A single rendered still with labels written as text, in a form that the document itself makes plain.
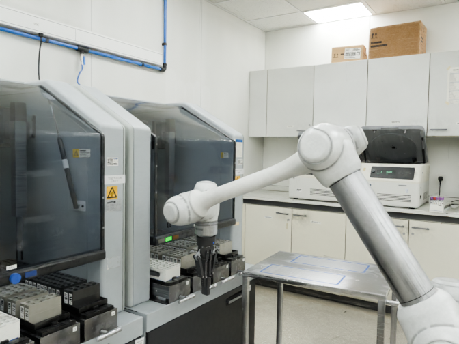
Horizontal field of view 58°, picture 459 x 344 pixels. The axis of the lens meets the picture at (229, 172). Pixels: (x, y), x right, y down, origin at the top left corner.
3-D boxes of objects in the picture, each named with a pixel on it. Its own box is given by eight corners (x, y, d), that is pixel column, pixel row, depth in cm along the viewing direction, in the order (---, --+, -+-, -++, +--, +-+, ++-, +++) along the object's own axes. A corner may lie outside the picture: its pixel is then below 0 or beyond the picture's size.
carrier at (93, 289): (96, 298, 148) (96, 282, 147) (100, 299, 147) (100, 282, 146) (67, 308, 138) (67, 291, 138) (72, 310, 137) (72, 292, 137)
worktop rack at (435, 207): (442, 213, 320) (443, 205, 319) (428, 211, 326) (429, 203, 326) (451, 209, 343) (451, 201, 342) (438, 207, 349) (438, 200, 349)
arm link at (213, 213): (201, 217, 171) (183, 222, 159) (201, 179, 170) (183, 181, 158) (224, 219, 166) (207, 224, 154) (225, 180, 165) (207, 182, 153)
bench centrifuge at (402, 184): (349, 204, 363) (351, 125, 359) (367, 198, 416) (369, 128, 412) (419, 210, 333) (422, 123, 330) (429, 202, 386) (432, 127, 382)
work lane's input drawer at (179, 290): (61, 274, 203) (61, 256, 203) (85, 267, 215) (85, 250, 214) (177, 307, 164) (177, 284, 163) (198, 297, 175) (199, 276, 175)
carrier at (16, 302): (46, 307, 139) (45, 289, 138) (49, 308, 137) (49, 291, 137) (11, 319, 129) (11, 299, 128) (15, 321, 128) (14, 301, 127)
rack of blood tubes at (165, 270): (114, 271, 185) (114, 258, 185) (130, 267, 194) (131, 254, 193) (164, 284, 169) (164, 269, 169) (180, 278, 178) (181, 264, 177)
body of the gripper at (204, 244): (205, 231, 170) (205, 254, 170) (191, 235, 163) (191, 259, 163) (220, 234, 165) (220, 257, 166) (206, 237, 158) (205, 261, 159)
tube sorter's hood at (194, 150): (74, 231, 196) (74, 94, 192) (162, 215, 247) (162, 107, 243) (156, 246, 168) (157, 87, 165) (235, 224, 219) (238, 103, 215)
